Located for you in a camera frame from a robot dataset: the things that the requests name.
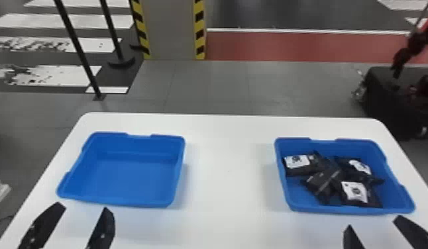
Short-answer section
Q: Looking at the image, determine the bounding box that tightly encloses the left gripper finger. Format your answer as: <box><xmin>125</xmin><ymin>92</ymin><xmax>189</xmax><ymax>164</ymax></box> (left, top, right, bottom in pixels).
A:
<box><xmin>85</xmin><ymin>207</ymin><xmax>116</xmax><ymax>249</ymax></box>
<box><xmin>18</xmin><ymin>201</ymin><xmax>67</xmax><ymax>249</ymax></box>

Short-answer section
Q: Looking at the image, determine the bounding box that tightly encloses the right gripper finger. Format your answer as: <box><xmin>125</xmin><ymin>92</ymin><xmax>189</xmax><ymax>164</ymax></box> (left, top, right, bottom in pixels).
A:
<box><xmin>393</xmin><ymin>215</ymin><xmax>428</xmax><ymax>249</ymax></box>
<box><xmin>343</xmin><ymin>224</ymin><xmax>366</xmax><ymax>249</ymax></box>

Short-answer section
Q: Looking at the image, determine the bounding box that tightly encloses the black part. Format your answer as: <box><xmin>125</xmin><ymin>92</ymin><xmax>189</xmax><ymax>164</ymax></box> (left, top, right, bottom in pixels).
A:
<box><xmin>333</xmin><ymin>156</ymin><xmax>385</xmax><ymax>186</ymax></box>
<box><xmin>335</xmin><ymin>180</ymin><xmax>384</xmax><ymax>209</ymax></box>
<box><xmin>301</xmin><ymin>166</ymin><xmax>343</xmax><ymax>205</ymax></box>
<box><xmin>282</xmin><ymin>150</ymin><xmax>331</xmax><ymax>177</ymax></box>

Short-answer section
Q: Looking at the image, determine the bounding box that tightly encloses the blue tray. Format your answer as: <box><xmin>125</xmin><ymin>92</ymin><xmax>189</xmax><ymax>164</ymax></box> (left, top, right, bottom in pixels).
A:
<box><xmin>274</xmin><ymin>136</ymin><xmax>416</xmax><ymax>215</ymax></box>
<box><xmin>56</xmin><ymin>131</ymin><xmax>186</xmax><ymax>209</ymax></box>

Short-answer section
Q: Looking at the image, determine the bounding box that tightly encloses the striped post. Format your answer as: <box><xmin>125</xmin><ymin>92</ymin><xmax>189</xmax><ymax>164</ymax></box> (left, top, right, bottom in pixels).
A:
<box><xmin>193</xmin><ymin>0</ymin><xmax>207</xmax><ymax>60</ymax></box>

